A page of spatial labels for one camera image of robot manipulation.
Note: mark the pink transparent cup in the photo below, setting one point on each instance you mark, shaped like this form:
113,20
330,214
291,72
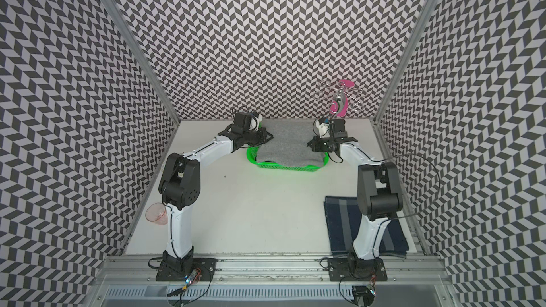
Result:
157,214

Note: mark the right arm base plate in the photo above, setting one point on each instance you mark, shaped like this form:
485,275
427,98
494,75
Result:
363,270

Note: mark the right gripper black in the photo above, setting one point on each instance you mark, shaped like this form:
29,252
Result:
316,146

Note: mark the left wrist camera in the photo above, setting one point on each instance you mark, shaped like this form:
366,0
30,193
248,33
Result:
255,121

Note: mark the green plastic basket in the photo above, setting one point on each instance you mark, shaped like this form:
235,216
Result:
290,166

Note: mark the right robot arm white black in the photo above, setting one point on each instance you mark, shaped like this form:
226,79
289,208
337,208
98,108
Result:
379,193

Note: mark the navy striped folded scarf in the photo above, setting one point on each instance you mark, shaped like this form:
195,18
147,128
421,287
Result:
343,220

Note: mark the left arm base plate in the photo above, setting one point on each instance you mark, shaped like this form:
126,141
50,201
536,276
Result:
206,268

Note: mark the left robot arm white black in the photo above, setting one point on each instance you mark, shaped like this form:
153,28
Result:
180,183

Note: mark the aluminium front rail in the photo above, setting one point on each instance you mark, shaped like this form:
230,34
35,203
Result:
415,280

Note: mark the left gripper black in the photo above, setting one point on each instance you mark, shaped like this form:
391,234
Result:
262,132

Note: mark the plain grey scarf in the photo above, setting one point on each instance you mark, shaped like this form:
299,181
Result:
290,145

